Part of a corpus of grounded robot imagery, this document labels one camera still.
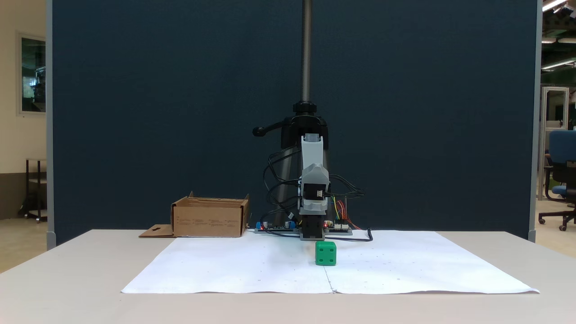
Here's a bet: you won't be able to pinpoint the dark blue partition panel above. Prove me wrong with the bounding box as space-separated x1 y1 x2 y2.
46 0 542 247

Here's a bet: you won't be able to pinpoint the red jumper wire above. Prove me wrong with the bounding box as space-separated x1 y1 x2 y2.
337 200 361 230

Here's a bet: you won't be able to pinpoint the white paper sheet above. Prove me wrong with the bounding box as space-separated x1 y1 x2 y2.
121 230 540 295

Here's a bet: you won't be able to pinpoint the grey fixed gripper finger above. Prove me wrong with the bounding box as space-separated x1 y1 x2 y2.
298 201 329 216

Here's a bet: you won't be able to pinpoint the black rolling cart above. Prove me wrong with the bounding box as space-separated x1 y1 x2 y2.
18 158 48 224

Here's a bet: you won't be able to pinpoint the circuit board with coloured wires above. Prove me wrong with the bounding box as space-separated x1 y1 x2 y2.
325 220 353 236

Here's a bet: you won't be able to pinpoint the framed wall window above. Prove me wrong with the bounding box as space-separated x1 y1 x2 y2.
17 32 47 116

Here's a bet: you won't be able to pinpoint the metal frame cabinet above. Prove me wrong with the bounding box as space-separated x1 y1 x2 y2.
540 86 571 199

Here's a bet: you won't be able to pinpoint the green dice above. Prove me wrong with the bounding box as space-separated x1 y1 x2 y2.
315 241 337 266

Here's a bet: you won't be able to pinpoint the brown cardboard box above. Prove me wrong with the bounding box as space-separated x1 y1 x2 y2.
139 191 251 239

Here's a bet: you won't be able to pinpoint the black power cable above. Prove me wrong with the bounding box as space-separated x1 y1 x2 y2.
330 227 374 243

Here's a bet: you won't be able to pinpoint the blue office chair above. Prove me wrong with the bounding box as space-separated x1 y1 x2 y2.
538 129 576 232

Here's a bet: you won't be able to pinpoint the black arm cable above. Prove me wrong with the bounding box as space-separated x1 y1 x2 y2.
328 173 366 202
263 146 303 226

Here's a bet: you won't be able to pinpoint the blue circuit board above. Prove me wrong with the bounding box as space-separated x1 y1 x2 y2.
254 220 300 234

